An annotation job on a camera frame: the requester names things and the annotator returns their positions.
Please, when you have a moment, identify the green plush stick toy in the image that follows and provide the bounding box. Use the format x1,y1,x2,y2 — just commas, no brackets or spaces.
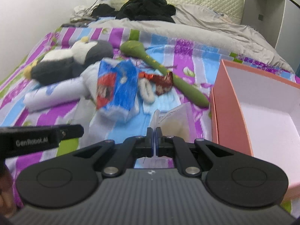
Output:
120,40,209,108

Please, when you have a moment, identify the blue face mask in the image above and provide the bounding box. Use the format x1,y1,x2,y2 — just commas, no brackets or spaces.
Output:
137,90,181,116

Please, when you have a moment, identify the penguin plush toy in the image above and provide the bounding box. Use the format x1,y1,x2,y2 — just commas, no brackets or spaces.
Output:
23,37,114,86

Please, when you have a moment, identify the red candy wrapper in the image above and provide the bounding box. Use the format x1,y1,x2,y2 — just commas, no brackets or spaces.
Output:
138,72,154,81

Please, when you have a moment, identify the colourful striped bedsheet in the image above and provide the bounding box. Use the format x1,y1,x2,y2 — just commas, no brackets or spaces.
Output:
0,25,300,214

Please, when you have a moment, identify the grey duvet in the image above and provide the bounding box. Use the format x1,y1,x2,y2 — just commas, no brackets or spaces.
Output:
89,5,294,73

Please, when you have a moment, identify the dark red snack packet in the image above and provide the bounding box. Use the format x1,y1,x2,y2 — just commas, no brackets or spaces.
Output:
150,72,173,95

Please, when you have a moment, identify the white crumpled cloth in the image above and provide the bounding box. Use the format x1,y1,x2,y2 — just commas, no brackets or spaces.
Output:
70,5,95,23

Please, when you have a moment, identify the white cylindrical bottle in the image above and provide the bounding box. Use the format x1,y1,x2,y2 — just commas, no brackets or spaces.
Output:
23,77,89,112

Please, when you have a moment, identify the blue tissue pack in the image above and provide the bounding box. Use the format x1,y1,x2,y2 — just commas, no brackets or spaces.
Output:
96,58,139,122

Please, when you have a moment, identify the person's left hand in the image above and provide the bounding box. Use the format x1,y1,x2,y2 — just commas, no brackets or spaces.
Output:
0,160,17,218

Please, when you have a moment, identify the clear plastic snack bag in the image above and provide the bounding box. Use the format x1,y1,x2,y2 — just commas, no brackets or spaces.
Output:
149,103,197,143

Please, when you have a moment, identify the white fluffy hair scrunchie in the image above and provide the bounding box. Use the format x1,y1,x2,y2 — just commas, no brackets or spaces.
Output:
138,78,155,104

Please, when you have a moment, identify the grey wardrobe cabinet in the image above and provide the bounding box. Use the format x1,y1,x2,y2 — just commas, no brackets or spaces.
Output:
242,0,299,71

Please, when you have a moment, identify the pink cardboard box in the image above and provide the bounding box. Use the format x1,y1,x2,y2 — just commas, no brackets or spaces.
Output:
210,60,299,200

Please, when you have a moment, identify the white folded tissue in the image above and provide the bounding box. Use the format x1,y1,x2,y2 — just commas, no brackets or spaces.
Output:
80,61,101,100

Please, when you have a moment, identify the black clothes pile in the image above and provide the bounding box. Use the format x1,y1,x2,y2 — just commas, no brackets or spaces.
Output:
91,0,176,23

